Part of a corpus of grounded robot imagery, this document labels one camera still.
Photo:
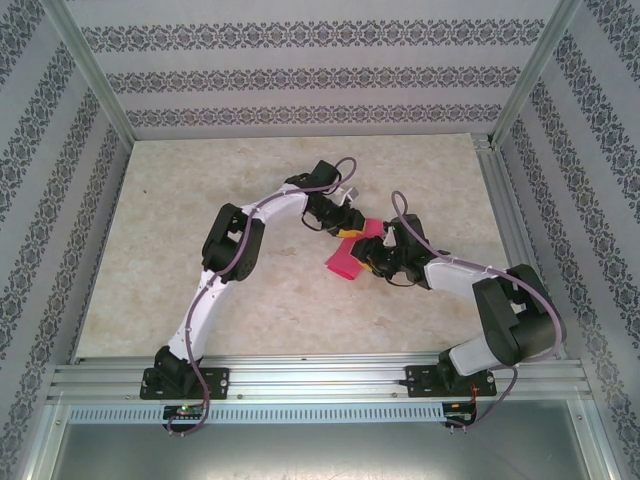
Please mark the aluminium lower frame rail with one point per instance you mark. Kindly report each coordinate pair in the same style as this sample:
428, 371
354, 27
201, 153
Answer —
595, 440
42, 440

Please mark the small controller board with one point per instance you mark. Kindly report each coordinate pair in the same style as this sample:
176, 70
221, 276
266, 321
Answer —
460, 412
185, 411

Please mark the grey metal sheet panel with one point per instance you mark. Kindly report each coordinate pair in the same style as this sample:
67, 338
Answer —
320, 455

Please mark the aluminium mounting rail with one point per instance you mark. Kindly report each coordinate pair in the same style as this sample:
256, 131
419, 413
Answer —
320, 375

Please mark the aluminium side rail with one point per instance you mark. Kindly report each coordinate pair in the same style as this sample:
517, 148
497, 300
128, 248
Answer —
505, 200

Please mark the pink cloth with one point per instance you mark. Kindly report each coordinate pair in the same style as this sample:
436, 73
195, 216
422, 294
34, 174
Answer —
342, 262

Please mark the aluminium frame post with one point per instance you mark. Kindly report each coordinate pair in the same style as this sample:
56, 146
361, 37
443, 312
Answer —
95, 65
537, 75

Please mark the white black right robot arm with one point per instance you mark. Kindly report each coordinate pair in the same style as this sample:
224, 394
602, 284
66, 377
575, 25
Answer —
520, 330

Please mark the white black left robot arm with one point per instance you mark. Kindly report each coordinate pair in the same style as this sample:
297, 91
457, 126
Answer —
220, 250

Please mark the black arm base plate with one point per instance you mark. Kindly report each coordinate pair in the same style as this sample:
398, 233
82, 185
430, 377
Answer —
220, 382
417, 380

